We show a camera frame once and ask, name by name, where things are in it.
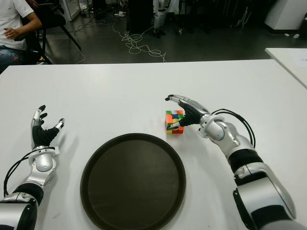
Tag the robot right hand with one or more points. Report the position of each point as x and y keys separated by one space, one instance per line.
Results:
x=192 y=113

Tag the white power strip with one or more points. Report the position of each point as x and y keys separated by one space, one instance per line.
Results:
x=120 y=14

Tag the seated person white shirt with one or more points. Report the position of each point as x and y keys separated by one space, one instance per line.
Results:
x=10 y=16

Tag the robot left arm silver black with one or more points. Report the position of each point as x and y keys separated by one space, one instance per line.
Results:
x=43 y=163

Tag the white cabinet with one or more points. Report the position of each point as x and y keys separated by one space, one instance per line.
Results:
x=285 y=13

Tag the white side table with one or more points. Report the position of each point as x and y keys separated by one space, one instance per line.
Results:
x=291 y=62

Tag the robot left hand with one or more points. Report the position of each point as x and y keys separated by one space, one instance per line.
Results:
x=40 y=136

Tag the silver humanoid robot legs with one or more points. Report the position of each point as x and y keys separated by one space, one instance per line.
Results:
x=160 y=16

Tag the dark brown round plate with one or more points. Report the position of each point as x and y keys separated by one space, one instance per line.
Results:
x=133 y=182

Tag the black chair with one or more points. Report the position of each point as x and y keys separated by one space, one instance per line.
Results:
x=51 y=19

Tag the multicoloured Rubik's cube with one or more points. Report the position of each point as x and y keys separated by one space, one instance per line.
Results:
x=173 y=118

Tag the robot right arm silver black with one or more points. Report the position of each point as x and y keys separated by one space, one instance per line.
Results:
x=259 y=187

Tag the black box cabinet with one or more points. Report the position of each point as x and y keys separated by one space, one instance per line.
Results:
x=141 y=15

